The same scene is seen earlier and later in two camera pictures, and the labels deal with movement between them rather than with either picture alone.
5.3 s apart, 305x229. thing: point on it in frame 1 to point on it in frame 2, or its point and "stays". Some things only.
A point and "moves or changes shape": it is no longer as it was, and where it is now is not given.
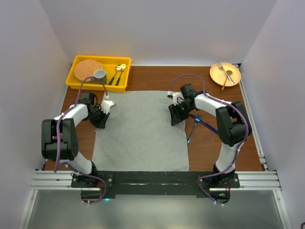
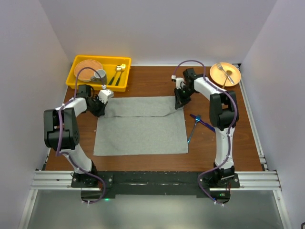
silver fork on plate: [220, 66] stays
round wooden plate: [86, 68] stays
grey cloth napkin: [138, 135] moves or changes shape
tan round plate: [218, 75] stays
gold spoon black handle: [118, 68] stays
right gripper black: [176, 117] to [180, 101]
